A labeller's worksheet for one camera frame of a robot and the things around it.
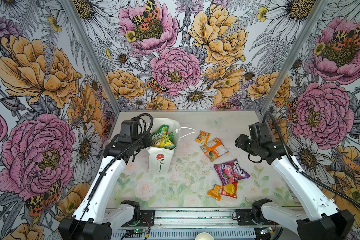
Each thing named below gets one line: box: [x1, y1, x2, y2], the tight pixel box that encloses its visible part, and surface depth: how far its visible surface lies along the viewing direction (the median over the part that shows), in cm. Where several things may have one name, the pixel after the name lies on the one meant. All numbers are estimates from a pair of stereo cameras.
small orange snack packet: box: [195, 130, 212, 144], surface depth 107 cm
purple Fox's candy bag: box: [214, 158, 251, 186], surface depth 88 cm
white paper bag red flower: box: [148, 117, 182, 174], surface depth 79 cm
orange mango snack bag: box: [199, 137, 230, 162], surface depth 98 cm
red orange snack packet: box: [208, 181, 238, 201], surface depth 83 cm
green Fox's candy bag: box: [151, 124, 176, 150], surface depth 82 cm
